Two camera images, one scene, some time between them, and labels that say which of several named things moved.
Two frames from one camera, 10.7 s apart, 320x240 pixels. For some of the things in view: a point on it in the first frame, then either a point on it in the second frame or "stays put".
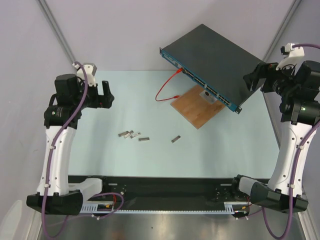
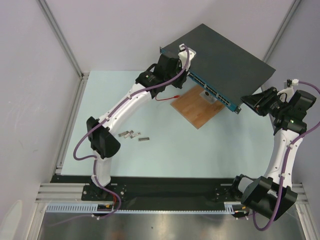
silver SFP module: x=144 y=139 stays put
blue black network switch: x=214 y=63 stays put
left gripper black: x=104 y=101 -> x=183 y=78
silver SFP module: x=128 y=134 stays put
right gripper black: x=263 y=80 -> x=261 y=103
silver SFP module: x=131 y=136 stays put
